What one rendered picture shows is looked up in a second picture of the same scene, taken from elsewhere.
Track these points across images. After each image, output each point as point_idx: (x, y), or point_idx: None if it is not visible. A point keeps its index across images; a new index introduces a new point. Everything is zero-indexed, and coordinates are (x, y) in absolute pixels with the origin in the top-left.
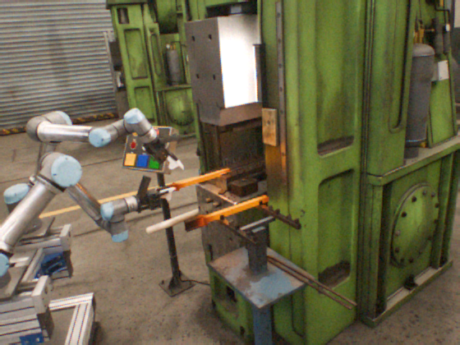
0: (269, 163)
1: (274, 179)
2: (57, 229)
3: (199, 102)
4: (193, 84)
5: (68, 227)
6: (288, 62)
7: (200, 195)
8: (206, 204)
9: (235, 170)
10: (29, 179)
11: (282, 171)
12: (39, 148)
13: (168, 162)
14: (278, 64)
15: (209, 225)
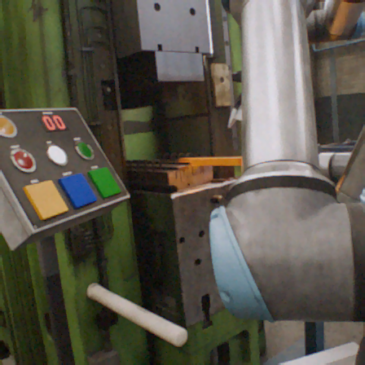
0: (218, 132)
1: (226, 151)
2: None
3: (157, 48)
4: (145, 18)
5: (306, 356)
6: (230, 17)
7: (187, 211)
8: (200, 219)
9: (196, 154)
10: (322, 185)
11: (234, 135)
12: (299, 28)
13: (232, 124)
14: (222, 17)
15: (204, 257)
